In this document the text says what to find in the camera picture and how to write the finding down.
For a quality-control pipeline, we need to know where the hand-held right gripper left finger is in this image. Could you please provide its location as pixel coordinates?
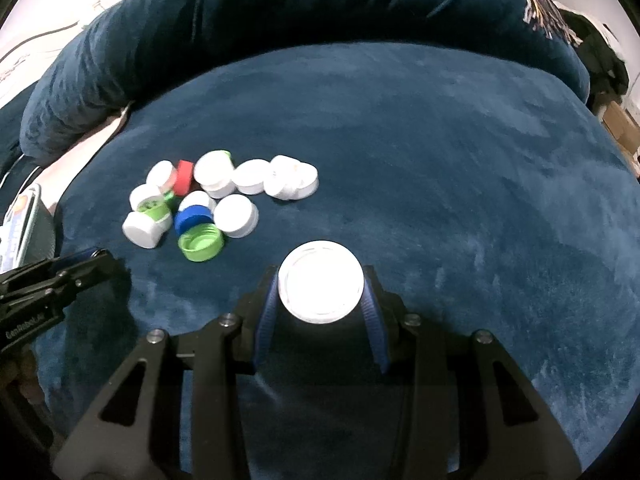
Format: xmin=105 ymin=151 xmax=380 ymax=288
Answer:
xmin=52 ymin=265 xmax=281 ymax=480

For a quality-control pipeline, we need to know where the pile of plastic bottle caps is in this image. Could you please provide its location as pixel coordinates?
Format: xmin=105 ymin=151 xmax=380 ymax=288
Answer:
xmin=122 ymin=150 xmax=319 ymax=264

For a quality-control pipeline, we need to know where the black jacket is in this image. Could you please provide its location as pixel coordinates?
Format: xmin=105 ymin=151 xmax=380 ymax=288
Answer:
xmin=557 ymin=7 xmax=631 ymax=111

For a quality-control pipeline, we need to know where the large white ringed lid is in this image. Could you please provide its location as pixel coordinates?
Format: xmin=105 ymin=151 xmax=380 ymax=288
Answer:
xmin=277 ymin=241 xmax=365 ymax=324

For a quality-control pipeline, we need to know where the cardboard box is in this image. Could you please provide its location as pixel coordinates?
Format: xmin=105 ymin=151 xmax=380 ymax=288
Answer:
xmin=602 ymin=102 xmax=640 ymax=158

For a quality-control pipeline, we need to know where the white patterned sheet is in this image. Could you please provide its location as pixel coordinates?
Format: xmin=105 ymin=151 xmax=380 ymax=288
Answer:
xmin=0 ymin=0 xmax=146 ymax=111

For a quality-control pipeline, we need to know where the white printed packet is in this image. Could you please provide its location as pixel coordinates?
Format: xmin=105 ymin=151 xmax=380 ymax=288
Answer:
xmin=0 ymin=183 xmax=43 ymax=273

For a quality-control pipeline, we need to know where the dark blue velvet cushion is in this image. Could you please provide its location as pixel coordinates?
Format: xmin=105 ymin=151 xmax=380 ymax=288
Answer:
xmin=20 ymin=0 xmax=591 ymax=153

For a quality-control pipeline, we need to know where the fringed woven throw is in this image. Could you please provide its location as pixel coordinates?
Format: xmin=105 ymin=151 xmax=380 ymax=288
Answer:
xmin=505 ymin=0 xmax=583 ymax=46

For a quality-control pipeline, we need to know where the white garment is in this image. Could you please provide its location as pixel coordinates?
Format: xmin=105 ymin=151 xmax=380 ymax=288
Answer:
xmin=597 ymin=22 xmax=626 ymax=53

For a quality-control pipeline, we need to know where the pink bed sheet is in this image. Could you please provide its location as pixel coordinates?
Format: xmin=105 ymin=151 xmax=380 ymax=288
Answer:
xmin=30 ymin=100 xmax=136 ymax=196

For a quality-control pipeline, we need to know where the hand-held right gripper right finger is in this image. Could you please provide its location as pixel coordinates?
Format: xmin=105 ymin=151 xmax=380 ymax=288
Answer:
xmin=361 ymin=265 xmax=583 ymax=480

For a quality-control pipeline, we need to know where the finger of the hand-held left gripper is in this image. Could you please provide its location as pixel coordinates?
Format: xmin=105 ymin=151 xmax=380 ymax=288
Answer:
xmin=0 ymin=255 xmax=115 ymax=322
xmin=0 ymin=248 xmax=109 ymax=292

